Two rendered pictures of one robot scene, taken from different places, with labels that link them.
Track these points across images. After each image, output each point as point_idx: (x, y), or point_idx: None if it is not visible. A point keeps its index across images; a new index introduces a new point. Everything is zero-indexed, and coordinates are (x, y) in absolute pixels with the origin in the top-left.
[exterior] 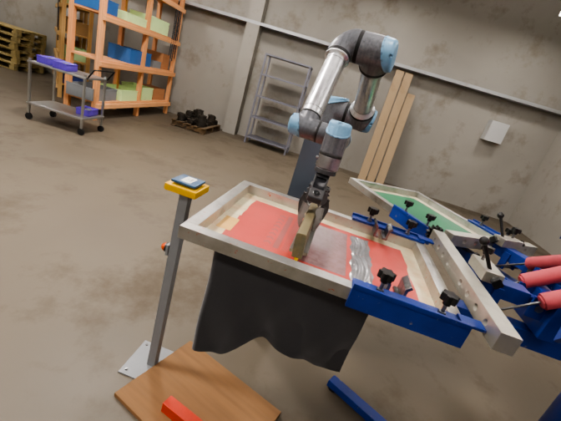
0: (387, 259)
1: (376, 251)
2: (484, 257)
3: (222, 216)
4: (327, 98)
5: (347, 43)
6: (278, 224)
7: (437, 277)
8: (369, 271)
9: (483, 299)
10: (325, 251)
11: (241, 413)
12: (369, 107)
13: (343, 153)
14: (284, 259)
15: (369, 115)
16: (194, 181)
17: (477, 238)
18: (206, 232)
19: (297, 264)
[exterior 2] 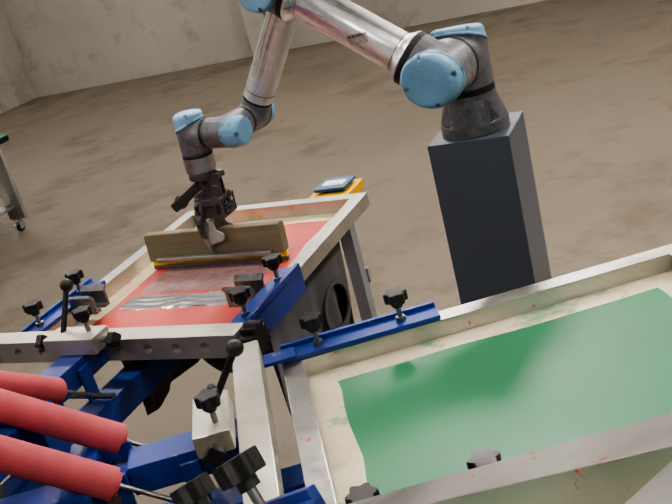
0: (188, 320)
1: (212, 311)
2: (84, 326)
3: (250, 222)
4: (253, 72)
5: None
6: None
7: None
8: (147, 305)
9: (28, 334)
10: (192, 278)
11: None
12: (368, 57)
13: (186, 152)
14: (140, 252)
15: (391, 72)
16: (332, 185)
17: (234, 383)
18: (179, 220)
19: (132, 258)
